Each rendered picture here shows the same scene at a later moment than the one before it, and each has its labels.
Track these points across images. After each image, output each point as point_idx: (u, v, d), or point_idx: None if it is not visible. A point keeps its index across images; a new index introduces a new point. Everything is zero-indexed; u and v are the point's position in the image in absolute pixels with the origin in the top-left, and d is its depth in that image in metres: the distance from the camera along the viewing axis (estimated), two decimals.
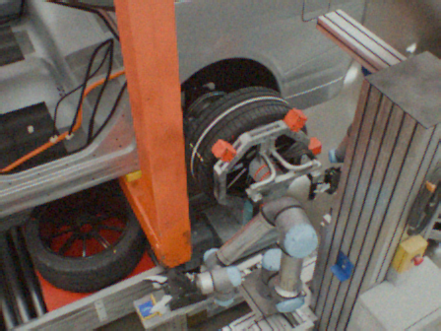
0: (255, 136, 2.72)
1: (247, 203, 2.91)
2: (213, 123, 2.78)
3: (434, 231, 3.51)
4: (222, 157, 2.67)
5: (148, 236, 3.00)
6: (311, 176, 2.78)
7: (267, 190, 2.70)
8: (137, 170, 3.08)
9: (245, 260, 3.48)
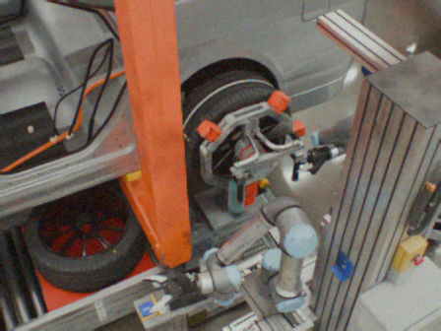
0: (239, 116, 2.81)
1: (232, 182, 3.01)
2: (199, 104, 2.88)
3: (434, 231, 3.51)
4: (208, 136, 2.77)
5: (148, 236, 3.00)
6: (293, 156, 2.87)
7: (250, 168, 2.79)
8: (137, 170, 3.08)
9: (245, 260, 3.48)
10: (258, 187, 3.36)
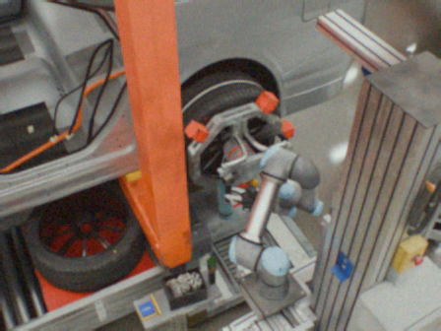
0: (227, 117, 2.81)
1: (221, 183, 3.01)
2: (187, 105, 2.88)
3: (434, 231, 3.51)
4: (195, 137, 2.77)
5: (148, 236, 3.00)
6: None
7: (238, 169, 2.79)
8: (137, 170, 3.08)
9: None
10: None
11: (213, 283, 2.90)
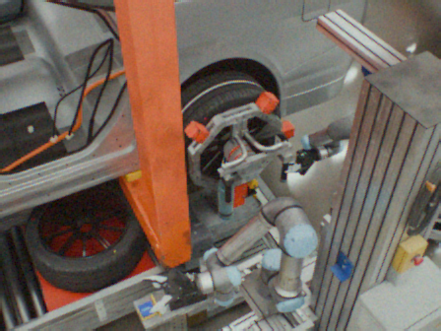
0: (227, 117, 2.81)
1: (221, 183, 3.01)
2: (187, 105, 2.88)
3: (434, 231, 3.51)
4: (195, 137, 2.76)
5: (148, 236, 3.00)
6: (283, 157, 2.87)
7: (238, 169, 2.79)
8: (137, 170, 3.08)
9: (245, 260, 3.48)
10: (248, 188, 3.35)
11: None
